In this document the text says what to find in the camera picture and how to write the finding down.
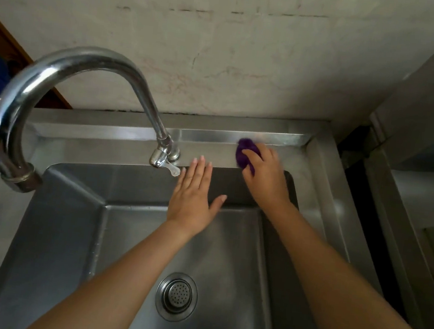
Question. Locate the carved wooden furniture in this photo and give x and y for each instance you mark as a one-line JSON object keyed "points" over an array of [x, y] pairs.
{"points": [[19, 52]]}

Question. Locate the person's right forearm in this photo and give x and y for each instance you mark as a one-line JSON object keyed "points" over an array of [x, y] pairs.
{"points": [[336, 285]]}

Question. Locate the person's left forearm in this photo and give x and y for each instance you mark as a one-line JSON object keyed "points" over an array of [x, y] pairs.
{"points": [[117, 287]]}

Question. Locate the chrome gooseneck faucet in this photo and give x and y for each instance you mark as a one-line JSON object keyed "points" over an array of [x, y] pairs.
{"points": [[12, 108]]}

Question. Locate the person's right hand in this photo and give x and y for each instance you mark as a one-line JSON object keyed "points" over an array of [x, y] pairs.
{"points": [[269, 184]]}

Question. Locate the stainless steel sink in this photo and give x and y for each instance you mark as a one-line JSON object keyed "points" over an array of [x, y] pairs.
{"points": [[68, 231]]}

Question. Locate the person's left hand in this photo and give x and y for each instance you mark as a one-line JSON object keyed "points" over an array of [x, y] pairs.
{"points": [[193, 202]]}

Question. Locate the metal drain strainer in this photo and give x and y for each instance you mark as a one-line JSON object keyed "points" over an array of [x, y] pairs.
{"points": [[176, 296]]}

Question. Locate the purple cleaning cloth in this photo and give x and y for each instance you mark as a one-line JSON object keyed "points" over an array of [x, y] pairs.
{"points": [[244, 148]]}

